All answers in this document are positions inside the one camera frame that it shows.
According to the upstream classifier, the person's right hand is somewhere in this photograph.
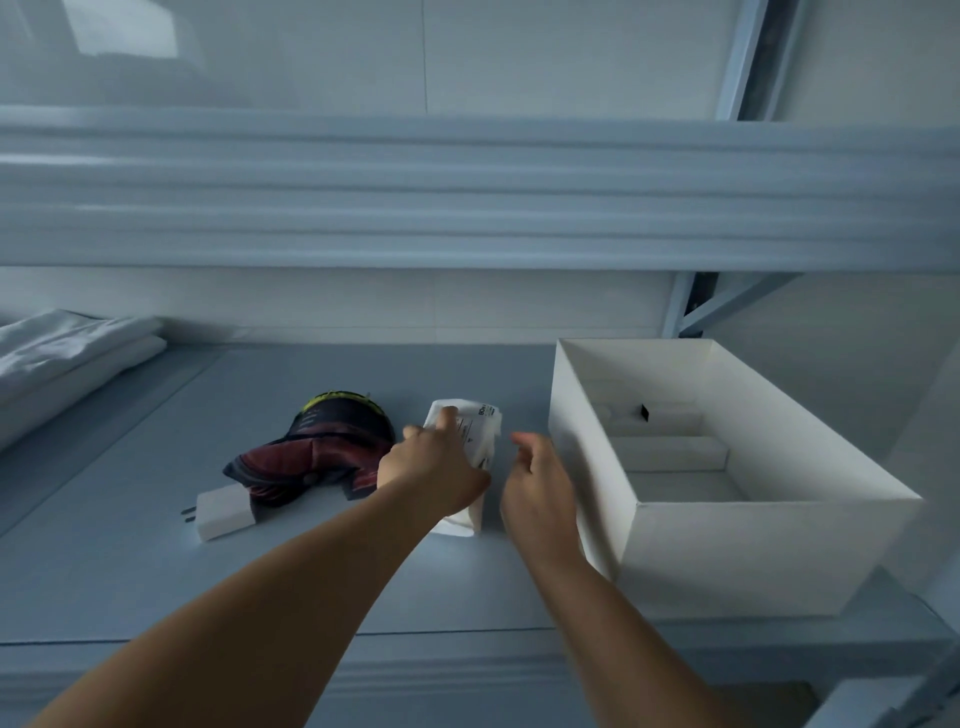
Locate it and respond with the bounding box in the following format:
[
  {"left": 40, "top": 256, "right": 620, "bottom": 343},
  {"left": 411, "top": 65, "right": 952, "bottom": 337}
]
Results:
[{"left": 499, "top": 431, "right": 583, "bottom": 557}]

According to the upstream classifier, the white open cardboard box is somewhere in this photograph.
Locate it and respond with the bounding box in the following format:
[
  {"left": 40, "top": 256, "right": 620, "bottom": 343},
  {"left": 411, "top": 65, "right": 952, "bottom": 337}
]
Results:
[{"left": 546, "top": 336, "right": 925, "bottom": 621}]

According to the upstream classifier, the dark red fabric pouch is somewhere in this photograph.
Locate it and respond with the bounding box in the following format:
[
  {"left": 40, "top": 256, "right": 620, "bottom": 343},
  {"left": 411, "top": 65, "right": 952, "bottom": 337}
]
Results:
[{"left": 222, "top": 389, "right": 397, "bottom": 508}]

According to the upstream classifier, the person's left forearm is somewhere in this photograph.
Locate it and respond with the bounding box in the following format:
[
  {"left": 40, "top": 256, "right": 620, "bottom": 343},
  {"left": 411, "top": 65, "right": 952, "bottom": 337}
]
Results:
[{"left": 28, "top": 495, "right": 451, "bottom": 728}]

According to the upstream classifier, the white folded cloth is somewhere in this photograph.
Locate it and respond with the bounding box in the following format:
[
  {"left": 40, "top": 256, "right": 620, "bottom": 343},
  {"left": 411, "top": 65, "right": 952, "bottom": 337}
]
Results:
[{"left": 0, "top": 309, "right": 168, "bottom": 453}]

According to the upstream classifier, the white cardboard insert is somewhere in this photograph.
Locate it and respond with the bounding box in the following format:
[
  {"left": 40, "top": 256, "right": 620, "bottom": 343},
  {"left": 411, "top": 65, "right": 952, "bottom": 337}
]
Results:
[{"left": 594, "top": 402, "right": 733, "bottom": 475}]

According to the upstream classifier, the white charger plug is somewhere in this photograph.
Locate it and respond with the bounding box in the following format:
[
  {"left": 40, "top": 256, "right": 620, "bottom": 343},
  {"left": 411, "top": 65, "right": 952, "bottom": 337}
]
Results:
[{"left": 179, "top": 483, "right": 261, "bottom": 543}]

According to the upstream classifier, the person's right forearm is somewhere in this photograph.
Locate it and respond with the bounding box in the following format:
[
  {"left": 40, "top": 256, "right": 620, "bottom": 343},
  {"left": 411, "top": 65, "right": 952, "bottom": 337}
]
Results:
[{"left": 516, "top": 534, "right": 745, "bottom": 728}]

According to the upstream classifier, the grey metal shelf rack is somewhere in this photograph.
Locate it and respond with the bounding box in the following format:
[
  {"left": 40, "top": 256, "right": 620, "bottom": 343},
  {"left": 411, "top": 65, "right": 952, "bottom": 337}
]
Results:
[{"left": 0, "top": 0, "right": 960, "bottom": 728}]

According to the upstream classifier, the person's left hand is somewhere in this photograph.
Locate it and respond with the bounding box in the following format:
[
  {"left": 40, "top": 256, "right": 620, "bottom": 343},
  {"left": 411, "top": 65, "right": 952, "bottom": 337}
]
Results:
[{"left": 377, "top": 407, "right": 493, "bottom": 536}]

